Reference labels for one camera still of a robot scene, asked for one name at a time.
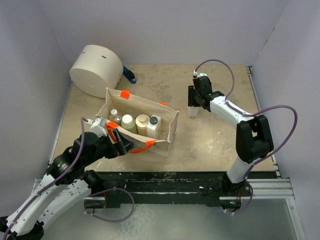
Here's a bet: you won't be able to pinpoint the large white cylindrical container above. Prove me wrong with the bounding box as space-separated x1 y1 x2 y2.
69 44 123 98

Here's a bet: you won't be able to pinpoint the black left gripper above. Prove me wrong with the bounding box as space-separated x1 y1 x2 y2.
83 127 136 166

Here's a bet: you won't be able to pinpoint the white square bottle dark cap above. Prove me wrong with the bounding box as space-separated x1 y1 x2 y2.
187 106 200 118

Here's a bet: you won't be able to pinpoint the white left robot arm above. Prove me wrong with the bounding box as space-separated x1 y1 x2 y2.
0 129 136 240

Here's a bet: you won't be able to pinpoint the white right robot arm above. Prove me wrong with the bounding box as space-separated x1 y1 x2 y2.
187 73 274 196

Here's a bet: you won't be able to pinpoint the small silver cap bottle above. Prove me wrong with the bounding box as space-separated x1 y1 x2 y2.
114 116 122 126

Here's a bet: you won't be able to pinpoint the blue black tool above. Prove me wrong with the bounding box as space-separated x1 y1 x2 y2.
122 65 137 84

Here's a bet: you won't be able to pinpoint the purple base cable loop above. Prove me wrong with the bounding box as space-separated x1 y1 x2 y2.
83 186 135 222

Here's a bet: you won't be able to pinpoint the clear bottle white cap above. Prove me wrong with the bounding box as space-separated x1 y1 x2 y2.
109 109 119 121

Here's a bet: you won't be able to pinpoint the canvas bag orange handles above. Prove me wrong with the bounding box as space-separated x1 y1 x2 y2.
97 88 179 157

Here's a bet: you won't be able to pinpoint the beige bottle beige cap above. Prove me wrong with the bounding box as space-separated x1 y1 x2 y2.
135 114 150 137

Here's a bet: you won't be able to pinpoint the green bottle white cap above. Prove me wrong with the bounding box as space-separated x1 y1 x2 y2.
121 114 138 134

